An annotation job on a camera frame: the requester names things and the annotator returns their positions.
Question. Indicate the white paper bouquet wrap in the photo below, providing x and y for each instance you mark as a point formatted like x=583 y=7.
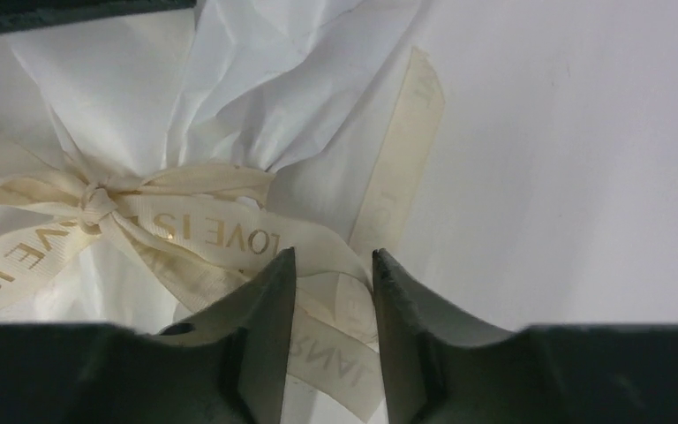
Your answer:
x=258 y=84

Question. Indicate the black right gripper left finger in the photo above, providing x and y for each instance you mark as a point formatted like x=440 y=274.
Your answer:
x=225 y=364

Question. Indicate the cream printed ribbon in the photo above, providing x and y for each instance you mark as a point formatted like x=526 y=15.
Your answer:
x=203 y=231

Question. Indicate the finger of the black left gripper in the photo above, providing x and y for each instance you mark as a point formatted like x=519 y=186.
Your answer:
x=24 y=15

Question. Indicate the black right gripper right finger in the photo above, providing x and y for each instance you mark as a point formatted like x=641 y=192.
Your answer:
x=442 y=365

